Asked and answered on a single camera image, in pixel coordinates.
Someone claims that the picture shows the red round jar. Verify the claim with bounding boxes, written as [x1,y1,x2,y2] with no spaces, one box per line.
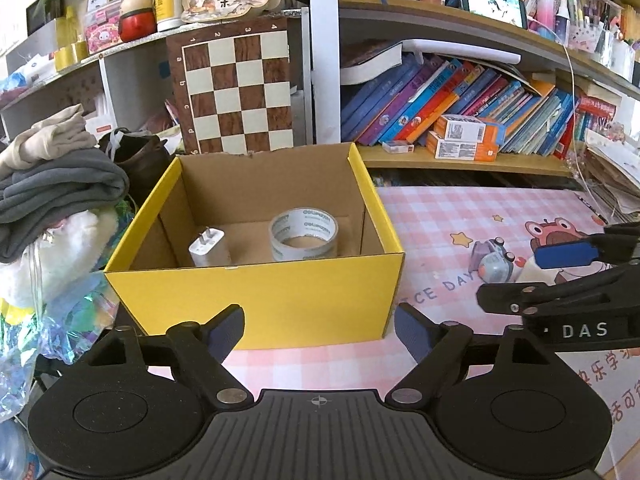
[119,0,157,43]

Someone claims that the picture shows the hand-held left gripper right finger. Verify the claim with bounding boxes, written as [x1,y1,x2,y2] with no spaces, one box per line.
[385,307,531,408]

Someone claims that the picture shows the white plush toy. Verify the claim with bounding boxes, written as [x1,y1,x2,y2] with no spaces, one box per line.
[0,206,134,326]

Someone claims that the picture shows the orange white carton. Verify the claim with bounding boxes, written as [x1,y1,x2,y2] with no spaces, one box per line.
[434,114,506,146]
[426,131,500,163]

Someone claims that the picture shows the row of colourful books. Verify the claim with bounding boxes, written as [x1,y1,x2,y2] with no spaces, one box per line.
[341,52,582,159]

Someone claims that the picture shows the pen holder with pens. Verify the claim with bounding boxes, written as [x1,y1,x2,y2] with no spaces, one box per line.
[567,0,617,56]

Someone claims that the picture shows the white bookshelf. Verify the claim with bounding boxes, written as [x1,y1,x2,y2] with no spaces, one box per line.
[0,0,640,179]

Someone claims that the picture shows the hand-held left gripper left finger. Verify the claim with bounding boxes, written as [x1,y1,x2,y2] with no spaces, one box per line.
[107,304,249,410]

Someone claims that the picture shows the yellow cardboard box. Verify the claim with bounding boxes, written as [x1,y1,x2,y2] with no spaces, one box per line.
[103,142,405,351]

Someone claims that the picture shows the iridescent plastic bag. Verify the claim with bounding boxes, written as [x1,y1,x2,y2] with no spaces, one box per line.
[0,270,122,422]

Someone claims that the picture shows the small grey toy figure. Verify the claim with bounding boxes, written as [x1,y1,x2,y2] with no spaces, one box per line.
[470,236,516,282]

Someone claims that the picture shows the brown chessboard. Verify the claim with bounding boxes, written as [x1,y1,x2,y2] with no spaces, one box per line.
[166,16,296,156]

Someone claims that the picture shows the clear tape roll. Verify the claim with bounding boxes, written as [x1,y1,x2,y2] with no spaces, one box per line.
[269,206,340,262]

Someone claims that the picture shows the white cable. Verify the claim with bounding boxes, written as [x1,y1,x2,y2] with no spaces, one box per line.
[527,16,609,222]

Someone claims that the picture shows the black phone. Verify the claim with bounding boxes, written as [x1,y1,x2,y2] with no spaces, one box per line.
[460,0,530,30]

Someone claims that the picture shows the white charger plug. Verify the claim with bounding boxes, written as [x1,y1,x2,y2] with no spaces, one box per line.
[188,227,233,268]

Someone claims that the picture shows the pink printed storage box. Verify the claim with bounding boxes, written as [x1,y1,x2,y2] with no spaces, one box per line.
[82,2,124,56]

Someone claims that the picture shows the yellow tape rolls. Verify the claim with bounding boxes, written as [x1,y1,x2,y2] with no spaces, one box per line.
[52,39,91,72]

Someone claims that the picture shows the thick dark book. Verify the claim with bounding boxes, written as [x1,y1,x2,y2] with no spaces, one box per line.
[340,40,404,86]

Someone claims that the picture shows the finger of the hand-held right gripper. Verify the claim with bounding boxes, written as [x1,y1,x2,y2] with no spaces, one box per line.
[532,222,640,269]
[476,262,640,317]

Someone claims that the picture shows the beige folded cloth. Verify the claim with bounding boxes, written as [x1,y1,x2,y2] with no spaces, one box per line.
[0,104,99,173]

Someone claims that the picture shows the brown bag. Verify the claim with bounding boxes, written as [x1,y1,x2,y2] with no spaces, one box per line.
[97,129,177,197]

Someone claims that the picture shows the grey folded cloth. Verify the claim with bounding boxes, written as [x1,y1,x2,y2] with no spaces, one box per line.
[0,147,131,264]

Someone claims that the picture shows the stack of papers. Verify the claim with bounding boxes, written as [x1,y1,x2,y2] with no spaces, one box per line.
[582,130,640,227]

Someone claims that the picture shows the pink printed mat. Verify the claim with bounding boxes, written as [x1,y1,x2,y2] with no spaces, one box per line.
[145,185,640,480]

